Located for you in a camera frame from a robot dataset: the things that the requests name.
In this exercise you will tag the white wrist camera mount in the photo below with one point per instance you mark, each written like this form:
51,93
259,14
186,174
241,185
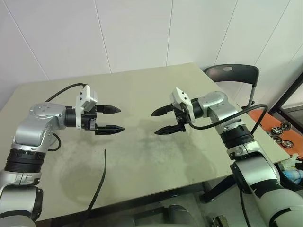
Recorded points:
180,97
82,99

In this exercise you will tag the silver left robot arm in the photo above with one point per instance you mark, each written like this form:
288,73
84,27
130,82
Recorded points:
28,134

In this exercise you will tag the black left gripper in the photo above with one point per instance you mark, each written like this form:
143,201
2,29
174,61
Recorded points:
88,120

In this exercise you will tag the black folding chair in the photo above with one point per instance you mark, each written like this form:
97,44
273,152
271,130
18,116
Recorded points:
241,73

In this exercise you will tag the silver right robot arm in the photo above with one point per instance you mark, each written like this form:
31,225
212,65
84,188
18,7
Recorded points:
255,165

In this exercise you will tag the orange tray with parts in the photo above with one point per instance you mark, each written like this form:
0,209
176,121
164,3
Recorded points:
262,118

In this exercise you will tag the white crumpled tissue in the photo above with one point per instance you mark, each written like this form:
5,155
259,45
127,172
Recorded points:
290,162

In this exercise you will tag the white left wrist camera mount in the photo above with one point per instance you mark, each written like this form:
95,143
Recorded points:
82,99

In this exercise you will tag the dark metal cabinet frame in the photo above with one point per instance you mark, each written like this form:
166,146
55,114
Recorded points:
288,90

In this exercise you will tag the black trash bin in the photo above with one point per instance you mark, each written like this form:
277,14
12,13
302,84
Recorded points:
296,186

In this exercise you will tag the small round metal motor part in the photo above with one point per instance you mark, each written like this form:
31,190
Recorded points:
286,143
275,130
285,126
276,138

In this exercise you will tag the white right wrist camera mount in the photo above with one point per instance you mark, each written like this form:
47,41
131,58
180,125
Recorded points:
180,97

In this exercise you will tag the black table frame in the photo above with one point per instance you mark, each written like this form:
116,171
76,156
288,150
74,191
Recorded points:
180,193

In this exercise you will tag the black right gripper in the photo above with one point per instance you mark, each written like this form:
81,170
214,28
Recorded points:
181,118

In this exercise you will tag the grey rounded cylinder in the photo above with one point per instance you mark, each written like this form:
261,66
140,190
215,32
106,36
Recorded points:
182,216

